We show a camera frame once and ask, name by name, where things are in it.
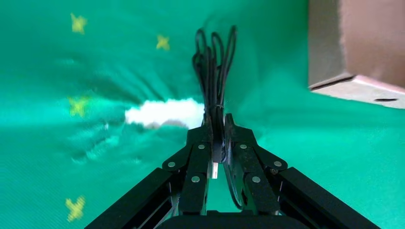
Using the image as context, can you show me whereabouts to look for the open brown cardboard box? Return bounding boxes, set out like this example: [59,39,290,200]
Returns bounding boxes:
[307,0,405,110]

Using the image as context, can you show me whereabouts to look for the green table cloth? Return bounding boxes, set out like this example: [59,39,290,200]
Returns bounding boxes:
[0,0,405,229]

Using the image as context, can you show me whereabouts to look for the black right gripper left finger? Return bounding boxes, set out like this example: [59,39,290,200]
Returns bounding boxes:
[85,121,213,229]

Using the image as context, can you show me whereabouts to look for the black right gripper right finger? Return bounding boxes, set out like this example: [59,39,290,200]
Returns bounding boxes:
[223,114,382,229]

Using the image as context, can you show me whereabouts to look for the black cable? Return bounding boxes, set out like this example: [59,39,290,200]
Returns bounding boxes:
[192,25,238,180]

